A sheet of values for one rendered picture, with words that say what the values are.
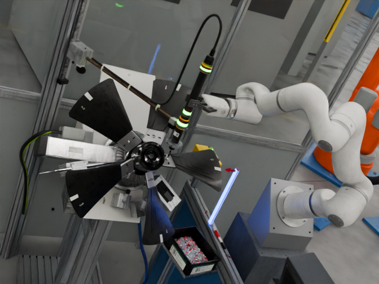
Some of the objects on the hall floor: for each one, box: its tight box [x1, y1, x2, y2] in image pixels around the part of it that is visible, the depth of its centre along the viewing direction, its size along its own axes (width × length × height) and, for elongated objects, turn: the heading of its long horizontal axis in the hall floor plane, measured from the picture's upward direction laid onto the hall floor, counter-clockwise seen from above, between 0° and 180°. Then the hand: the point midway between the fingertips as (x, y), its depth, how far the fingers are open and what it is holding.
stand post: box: [54, 215, 84, 284], centre depth 252 cm, size 4×9×115 cm, turn 74°
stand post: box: [67, 219, 113, 284], centre depth 239 cm, size 4×9×91 cm, turn 74°
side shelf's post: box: [57, 215, 76, 257], centre depth 276 cm, size 4×4×83 cm
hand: (192, 100), depth 192 cm, fingers closed on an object, 4 cm apart
